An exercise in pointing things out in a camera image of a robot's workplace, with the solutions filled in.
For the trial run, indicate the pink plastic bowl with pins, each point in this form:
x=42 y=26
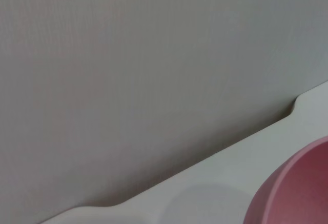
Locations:
x=294 y=190

